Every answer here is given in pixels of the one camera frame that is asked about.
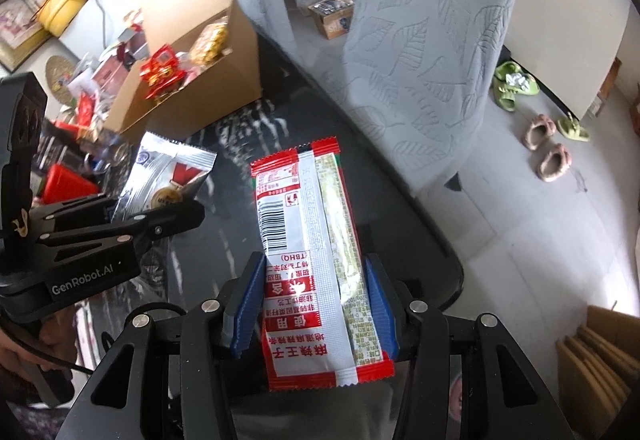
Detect woven round mat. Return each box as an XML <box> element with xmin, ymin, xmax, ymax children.
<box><xmin>45</xmin><ymin>54</ymin><xmax>83</xmax><ymax>106</ymax></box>

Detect red box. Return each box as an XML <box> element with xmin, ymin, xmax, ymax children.
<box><xmin>40</xmin><ymin>164</ymin><xmax>101</xmax><ymax>203</ymax></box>

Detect green slipper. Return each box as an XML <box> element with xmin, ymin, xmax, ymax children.
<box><xmin>492</xmin><ymin>61</ymin><xmax>522</xmax><ymax>113</ymax></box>
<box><xmin>557</xmin><ymin>112</ymin><xmax>591</xmax><ymax>142</ymax></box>
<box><xmin>502</xmin><ymin>72</ymin><xmax>541</xmax><ymax>96</ymax></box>

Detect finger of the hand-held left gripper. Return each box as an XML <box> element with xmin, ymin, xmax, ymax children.
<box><xmin>37</xmin><ymin>199</ymin><xmax>207</xmax><ymax>254</ymax></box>
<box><xmin>30</xmin><ymin>192</ymin><xmax>118</xmax><ymax>225</ymax></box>

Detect yellow pot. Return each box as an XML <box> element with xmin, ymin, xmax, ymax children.
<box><xmin>37</xmin><ymin>0</ymin><xmax>90</xmax><ymax>34</ymax></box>

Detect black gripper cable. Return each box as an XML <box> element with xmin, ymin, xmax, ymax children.
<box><xmin>0</xmin><ymin>320</ymin><xmax>96</xmax><ymax>377</ymax></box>

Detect small printed cardboard box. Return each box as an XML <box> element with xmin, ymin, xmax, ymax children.
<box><xmin>307</xmin><ymin>0</ymin><xmax>357</xmax><ymax>40</ymax></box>

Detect red paper bag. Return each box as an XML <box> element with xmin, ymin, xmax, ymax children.
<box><xmin>75</xmin><ymin>94</ymin><xmax>97</xmax><ymax>128</ymax></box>

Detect long red white snack packet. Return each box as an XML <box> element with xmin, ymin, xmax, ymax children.
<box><xmin>250</xmin><ymin>136</ymin><xmax>397</xmax><ymax>393</ymax></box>

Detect white cabinet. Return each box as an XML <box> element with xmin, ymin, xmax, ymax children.
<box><xmin>502</xmin><ymin>0</ymin><xmax>633</xmax><ymax>121</ymax></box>

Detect person's left hand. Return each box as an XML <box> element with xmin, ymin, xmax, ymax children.
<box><xmin>0</xmin><ymin>312</ymin><xmax>81</xmax><ymax>373</ymax></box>

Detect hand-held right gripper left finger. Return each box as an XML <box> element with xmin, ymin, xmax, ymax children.
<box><xmin>55</xmin><ymin>251</ymin><xmax>267</xmax><ymax>440</ymax></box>

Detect framed picture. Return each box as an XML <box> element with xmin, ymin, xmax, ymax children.
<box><xmin>0</xmin><ymin>0</ymin><xmax>51</xmax><ymax>73</ymax></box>

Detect silver snack packet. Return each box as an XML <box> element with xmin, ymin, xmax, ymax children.
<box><xmin>112</xmin><ymin>131</ymin><xmax>218</xmax><ymax>221</ymax></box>

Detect clear waffle packet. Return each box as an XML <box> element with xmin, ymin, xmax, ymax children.
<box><xmin>190</xmin><ymin>17</ymin><xmax>232</xmax><ymax>68</ymax></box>

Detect large red snack packet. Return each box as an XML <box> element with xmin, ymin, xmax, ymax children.
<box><xmin>140</xmin><ymin>46</ymin><xmax>188</xmax><ymax>100</ymax></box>

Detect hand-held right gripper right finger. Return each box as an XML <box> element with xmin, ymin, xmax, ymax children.
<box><xmin>362</xmin><ymin>252</ymin><xmax>581</xmax><ymax>440</ymax></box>

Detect pink fuzzy slipper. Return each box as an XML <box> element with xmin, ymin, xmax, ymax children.
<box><xmin>522</xmin><ymin>115</ymin><xmax>556</xmax><ymax>151</ymax></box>
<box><xmin>536</xmin><ymin>143</ymin><xmax>572</xmax><ymax>183</ymax></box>

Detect white fridge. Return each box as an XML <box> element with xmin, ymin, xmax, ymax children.
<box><xmin>57</xmin><ymin>0</ymin><xmax>156</xmax><ymax>63</ymax></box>

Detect large cardboard box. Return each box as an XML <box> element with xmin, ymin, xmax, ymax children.
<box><xmin>105</xmin><ymin>0</ymin><xmax>263</xmax><ymax>143</ymax></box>

